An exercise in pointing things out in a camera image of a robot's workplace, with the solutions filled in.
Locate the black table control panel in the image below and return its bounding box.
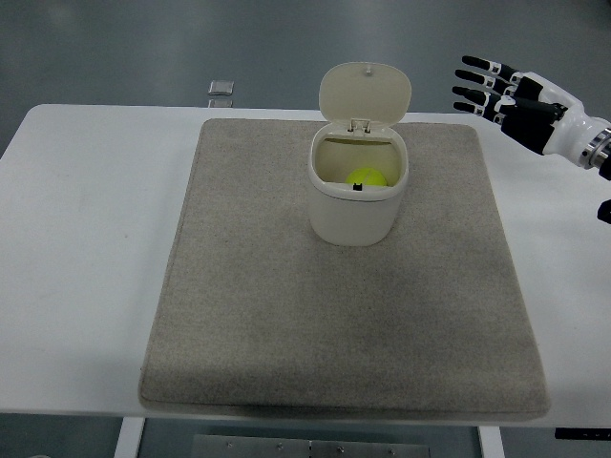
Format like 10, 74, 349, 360
555, 427, 611, 440

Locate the grey felt mat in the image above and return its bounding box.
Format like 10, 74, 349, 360
137, 117, 552, 421

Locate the yellow-green tennis ball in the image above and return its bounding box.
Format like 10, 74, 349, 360
345, 165, 388, 188

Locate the grey metal plate with screws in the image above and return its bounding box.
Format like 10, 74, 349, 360
191, 433, 431, 458

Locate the white table leg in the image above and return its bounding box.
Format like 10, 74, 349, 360
113, 416, 145, 458
476, 424, 502, 458

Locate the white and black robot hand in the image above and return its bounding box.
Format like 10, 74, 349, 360
452, 54, 611, 164

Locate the cream plastic bin with lid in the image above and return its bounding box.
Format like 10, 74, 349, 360
308, 60, 413, 248

